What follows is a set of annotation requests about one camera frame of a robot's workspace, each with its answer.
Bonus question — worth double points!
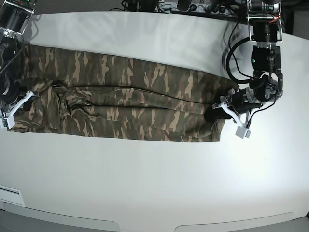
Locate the white label plate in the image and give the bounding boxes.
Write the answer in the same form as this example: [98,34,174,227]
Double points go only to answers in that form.
[0,185,26,207]

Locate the camouflage T-shirt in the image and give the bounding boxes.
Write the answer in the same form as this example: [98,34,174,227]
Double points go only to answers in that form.
[12,44,238,142]

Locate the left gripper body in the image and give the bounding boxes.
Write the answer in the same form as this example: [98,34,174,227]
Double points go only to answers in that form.
[229,88,263,114]

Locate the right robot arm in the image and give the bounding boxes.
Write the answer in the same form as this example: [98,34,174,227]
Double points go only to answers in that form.
[0,0,36,112]

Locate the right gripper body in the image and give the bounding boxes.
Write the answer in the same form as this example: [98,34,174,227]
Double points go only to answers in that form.
[0,77,27,111]

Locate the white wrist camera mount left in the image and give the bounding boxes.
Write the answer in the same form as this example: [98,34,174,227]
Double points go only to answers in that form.
[211,91,251,139]

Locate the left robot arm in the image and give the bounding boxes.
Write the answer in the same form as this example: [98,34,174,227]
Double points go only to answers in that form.
[204,0,283,122]

